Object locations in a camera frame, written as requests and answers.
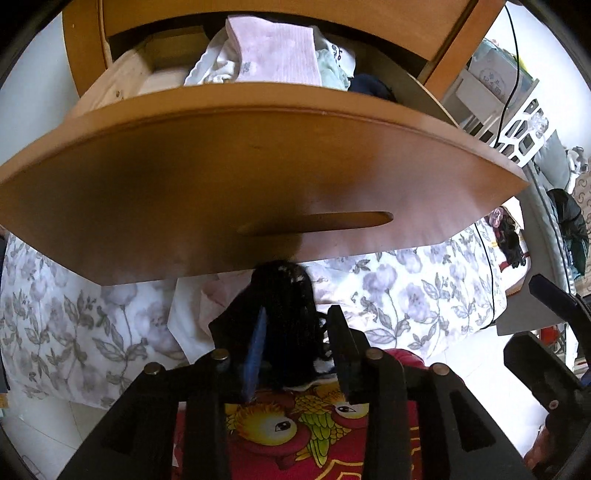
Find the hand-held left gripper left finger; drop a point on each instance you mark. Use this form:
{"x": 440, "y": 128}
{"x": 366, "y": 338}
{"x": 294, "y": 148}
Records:
{"x": 254, "y": 355}

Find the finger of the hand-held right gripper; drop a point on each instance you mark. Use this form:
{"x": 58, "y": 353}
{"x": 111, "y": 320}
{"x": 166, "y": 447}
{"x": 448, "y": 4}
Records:
{"x": 535, "y": 364}
{"x": 551, "y": 295}

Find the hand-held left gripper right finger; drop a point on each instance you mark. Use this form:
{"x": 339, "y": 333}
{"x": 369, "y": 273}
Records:
{"x": 347, "y": 369}

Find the black garment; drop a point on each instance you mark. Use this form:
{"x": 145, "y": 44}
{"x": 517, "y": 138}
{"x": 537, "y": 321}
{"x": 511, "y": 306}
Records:
{"x": 286, "y": 323}

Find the person's right hand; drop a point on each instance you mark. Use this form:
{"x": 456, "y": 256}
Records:
{"x": 547, "y": 450}

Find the pile of dark small clothes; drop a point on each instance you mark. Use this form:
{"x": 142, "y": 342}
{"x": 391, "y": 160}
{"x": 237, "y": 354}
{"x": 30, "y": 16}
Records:
{"x": 508, "y": 240}

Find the black jacket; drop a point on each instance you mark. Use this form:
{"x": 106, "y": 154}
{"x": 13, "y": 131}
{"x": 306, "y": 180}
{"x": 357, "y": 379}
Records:
{"x": 570, "y": 226}

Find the red printed blanket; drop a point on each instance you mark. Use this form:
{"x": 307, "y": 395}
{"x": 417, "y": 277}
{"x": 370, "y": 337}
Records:
{"x": 295, "y": 443}

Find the grey sofa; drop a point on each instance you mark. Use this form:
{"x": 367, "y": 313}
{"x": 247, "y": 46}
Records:
{"x": 549, "y": 175}

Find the white lattice basket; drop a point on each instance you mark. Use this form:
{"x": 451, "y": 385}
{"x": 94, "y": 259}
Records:
{"x": 526, "y": 134}

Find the floral printed blanket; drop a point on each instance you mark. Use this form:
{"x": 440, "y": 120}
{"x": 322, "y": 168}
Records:
{"x": 83, "y": 332}

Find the labelled storage box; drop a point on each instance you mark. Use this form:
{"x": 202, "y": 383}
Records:
{"x": 494, "y": 74}

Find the navy cloth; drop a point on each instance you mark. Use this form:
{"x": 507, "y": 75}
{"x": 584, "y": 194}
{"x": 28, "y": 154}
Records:
{"x": 369, "y": 86}

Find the white thin cotton garment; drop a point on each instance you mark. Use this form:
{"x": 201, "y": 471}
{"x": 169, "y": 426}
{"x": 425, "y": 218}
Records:
{"x": 217, "y": 64}

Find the pink ribbed garment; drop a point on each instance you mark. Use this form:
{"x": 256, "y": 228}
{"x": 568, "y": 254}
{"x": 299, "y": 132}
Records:
{"x": 281, "y": 50}

